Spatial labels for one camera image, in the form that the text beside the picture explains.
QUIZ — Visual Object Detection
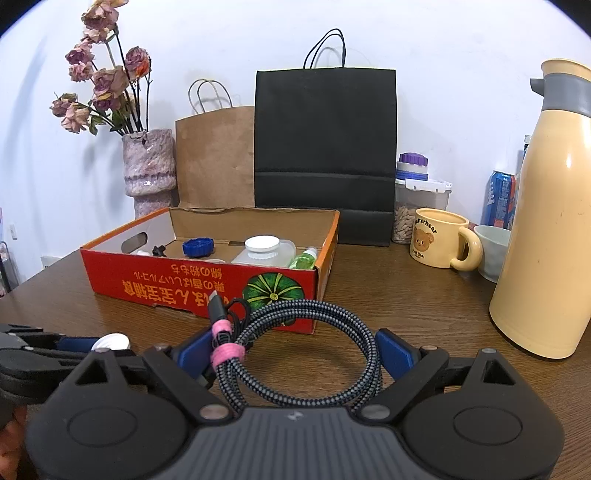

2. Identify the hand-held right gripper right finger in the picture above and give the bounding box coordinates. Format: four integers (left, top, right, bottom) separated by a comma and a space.
360, 329, 517, 423

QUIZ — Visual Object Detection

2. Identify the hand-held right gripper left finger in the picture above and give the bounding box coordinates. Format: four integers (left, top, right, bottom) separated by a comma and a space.
75, 329, 232, 423

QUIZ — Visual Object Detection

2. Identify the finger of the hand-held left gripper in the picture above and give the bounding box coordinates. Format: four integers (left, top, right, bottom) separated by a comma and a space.
0, 325, 98, 354
0, 347, 88, 376

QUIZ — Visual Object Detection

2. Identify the red cardboard box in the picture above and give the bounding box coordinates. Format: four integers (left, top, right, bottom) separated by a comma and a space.
80, 206, 341, 335

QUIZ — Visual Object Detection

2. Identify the blue ridged bottle cap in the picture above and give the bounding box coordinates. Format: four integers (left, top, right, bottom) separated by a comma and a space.
182, 237, 216, 258

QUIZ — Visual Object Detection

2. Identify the braided charging cable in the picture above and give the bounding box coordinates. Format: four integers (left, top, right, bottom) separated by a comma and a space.
203, 291, 385, 409

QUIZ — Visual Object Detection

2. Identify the green spray bottle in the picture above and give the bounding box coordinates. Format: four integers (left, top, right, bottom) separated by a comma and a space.
288, 247, 319, 271

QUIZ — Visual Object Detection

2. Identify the white jar lid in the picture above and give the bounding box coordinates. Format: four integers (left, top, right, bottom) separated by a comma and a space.
244, 236, 281, 254

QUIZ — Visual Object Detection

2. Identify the translucent plastic jar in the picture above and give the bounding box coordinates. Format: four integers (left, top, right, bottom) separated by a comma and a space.
231, 239, 297, 268

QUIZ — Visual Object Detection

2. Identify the person's left hand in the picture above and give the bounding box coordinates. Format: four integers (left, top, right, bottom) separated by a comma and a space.
0, 406, 31, 480

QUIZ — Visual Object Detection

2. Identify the black lamp stand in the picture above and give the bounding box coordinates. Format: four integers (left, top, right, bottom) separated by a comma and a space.
0, 240, 20, 296

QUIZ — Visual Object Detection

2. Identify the yellow bear mug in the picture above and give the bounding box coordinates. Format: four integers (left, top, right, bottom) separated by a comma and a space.
409, 208, 484, 271

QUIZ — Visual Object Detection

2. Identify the pale green bowl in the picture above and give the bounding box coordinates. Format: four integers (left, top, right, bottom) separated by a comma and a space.
473, 224, 512, 283

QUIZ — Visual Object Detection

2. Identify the clear food storage container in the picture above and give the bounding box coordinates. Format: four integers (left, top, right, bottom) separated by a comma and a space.
392, 178, 452, 245

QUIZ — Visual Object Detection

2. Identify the blue soda can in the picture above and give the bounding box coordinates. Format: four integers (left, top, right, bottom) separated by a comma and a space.
481, 170, 517, 230

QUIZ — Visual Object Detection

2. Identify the purple lid jar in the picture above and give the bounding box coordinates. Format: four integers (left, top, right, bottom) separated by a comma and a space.
396, 152, 429, 182

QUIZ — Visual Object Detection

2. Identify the yellow thermos jug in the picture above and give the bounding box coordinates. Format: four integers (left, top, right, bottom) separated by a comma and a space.
489, 58, 591, 360

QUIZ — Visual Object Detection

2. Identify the pink ceramic vase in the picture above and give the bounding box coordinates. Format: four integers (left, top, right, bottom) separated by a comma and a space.
121, 128, 178, 220

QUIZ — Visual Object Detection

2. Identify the brown paper bag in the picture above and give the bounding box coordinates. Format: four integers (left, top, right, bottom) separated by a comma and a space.
174, 78, 256, 210

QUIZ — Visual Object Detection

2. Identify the black paper bag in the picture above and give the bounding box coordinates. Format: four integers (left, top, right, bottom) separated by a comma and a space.
254, 28, 398, 247

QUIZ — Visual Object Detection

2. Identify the dried rose bouquet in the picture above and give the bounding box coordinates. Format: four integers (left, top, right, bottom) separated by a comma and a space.
50, 0, 153, 137

